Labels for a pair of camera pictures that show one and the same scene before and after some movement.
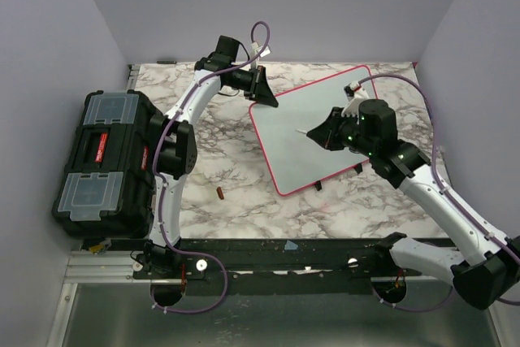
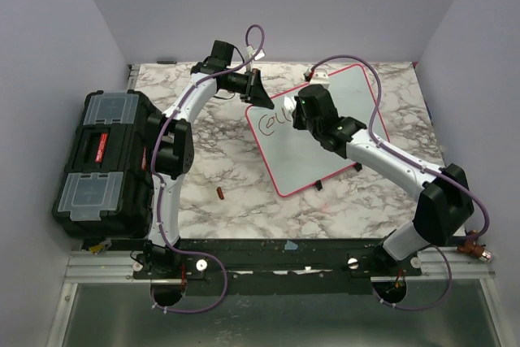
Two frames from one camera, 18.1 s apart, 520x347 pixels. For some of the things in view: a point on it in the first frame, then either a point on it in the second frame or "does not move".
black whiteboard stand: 358,168 does not move
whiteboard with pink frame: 294,159 does not move
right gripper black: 326,133 → 297,123
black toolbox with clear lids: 108,188 does not move
